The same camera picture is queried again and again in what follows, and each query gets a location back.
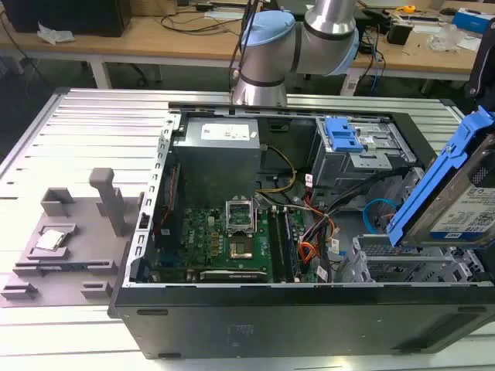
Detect hard disk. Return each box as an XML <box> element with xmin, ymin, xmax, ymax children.
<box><xmin>386</xmin><ymin>104</ymin><xmax>495</xmax><ymax>249</ymax></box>

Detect metal disk bay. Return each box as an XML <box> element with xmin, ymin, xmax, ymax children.
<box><xmin>331</xmin><ymin>230</ymin><xmax>486</xmax><ymax>284</ymax></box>

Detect blue cardboard box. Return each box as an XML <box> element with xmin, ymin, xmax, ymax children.
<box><xmin>452</xmin><ymin>7</ymin><xmax>495</xmax><ymax>36</ymax></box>

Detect clear plastic bag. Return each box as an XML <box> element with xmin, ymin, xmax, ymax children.
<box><xmin>426</xmin><ymin>24</ymin><xmax>466</xmax><ymax>52</ymax></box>

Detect small black device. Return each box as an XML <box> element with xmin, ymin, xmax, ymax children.
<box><xmin>386</xmin><ymin>19</ymin><xmax>415</xmax><ymax>46</ymax></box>

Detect white label tag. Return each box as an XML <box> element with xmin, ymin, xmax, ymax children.
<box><xmin>341</xmin><ymin>69</ymin><xmax>360</xmax><ymax>97</ymax></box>

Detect metal drive cage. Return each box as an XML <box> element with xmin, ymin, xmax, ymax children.
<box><xmin>310</xmin><ymin>115</ymin><xmax>418</xmax><ymax>196</ymax></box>

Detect blue plastic drive latch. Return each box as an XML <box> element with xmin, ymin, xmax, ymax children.
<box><xmin>323</xmin><ymin>115</ymin><xmax>367</xmax><ymax>153</ymax></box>

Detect black RAM slots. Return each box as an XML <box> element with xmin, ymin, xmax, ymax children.
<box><xmin>268</xmin><ymin>206</ymin><xmax>302</xmax><ymax>282</ymax></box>

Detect grey power supply unit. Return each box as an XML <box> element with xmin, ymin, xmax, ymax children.
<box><xmin>172</xmin><ymin>117</ymin><xmax>264</xmax><ymax>196</ymax></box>

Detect metal socket cover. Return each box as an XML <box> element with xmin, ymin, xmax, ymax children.
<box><xmin>225</xmin><ymin>198</ymin><xmax>258</xmax><ymax>235</ymax></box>

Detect CPU socket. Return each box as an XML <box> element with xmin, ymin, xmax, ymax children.
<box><xmin>227</xmin><ymin>233</ymin><xmax>256</xmax><ymax>261</ymax></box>

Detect black graphics card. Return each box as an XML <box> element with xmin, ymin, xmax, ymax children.
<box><xmin>185</xmin><ymin>267</ymin><xmax>272</xmax><ymax>284</ymax></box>

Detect green motherboard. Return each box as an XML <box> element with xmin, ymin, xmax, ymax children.
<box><xmin>154</xmin><ymin>192</ymin><xmax>310</xmax><ymax>284</ymax></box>

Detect wooden desk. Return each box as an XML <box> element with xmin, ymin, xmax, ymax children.
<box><xmin>0</xmin><ymin>0</ymin><xmax>495</xmax><ymax>90</ymax></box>

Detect black PC case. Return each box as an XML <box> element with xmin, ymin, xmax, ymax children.
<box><xmin>108</xmin><ymin>100</ymin><xmax>495</xmax><ymax>360</ymax></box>

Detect large black box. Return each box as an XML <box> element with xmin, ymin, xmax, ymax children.
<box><xmin>2</xmin><ymin>0</ymin><xmax>133</xmax><ymax>38</ymax></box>

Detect grey crumpled wrapper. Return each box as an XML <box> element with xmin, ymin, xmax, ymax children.
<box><xmin>36</xmin><ymin>22</ymin><xmax>75</xmax><ymax>45</ymax></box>

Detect grey parts rack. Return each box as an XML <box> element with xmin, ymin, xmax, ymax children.
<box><xmin>0</xmin><ymin>167</ymin><xmax>145</xmax><ymax>310</ymax></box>

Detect silver CPU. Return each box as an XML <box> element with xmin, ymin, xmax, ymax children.
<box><xmin>34</xmin><ymin>228</ymin><xmax>73</xmax><ymax>250</ymax></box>

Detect blue hanging cable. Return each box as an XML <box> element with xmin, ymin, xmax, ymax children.
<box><xmin>363</xmin><ymin>29</ymin><xmax>387</xmax><ymax>94</ymax></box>

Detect black disk wire bundle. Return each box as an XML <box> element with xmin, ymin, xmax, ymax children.
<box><xmin>309</xmin><ymin>168</ymin><xmax>411</xmax><ymax>237</ymax></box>

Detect blue disk wire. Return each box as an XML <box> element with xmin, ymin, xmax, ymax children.
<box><xmin>362</xmin><ymin>197</ymin><xmax>400</xmax><ymax>235</ymax></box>

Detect yellow and black wires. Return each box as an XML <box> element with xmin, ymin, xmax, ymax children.
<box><xmin>256</xmin><ymin>144</ymin><xmax>298</xmax><ymax>195</ymax></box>

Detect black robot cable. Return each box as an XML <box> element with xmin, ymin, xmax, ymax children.
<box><xmin>227</xmin><ymin>0</ymin><xmax>265</xmax><ymax>94</ymax></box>

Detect orange and red wires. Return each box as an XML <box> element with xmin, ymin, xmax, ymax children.
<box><xmin>298</xmin><ymin>214</ymin><xmax>338</xmax><ymax>268</ymax></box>

